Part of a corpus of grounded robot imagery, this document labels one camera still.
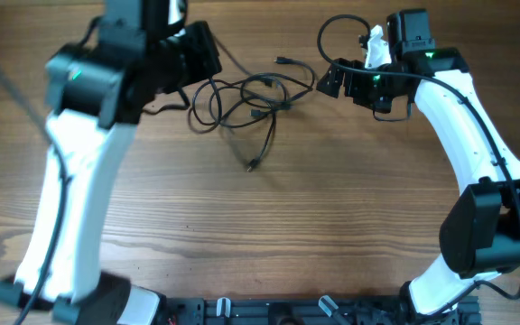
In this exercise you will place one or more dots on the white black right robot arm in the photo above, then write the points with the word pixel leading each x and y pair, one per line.
pixel 480 238

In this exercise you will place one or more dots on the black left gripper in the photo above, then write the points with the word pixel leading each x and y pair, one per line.
pixel 205 66

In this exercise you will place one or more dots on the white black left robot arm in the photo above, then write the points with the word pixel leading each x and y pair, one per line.
pixel 97 95

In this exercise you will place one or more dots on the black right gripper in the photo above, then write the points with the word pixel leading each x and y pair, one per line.
pixel 353 89

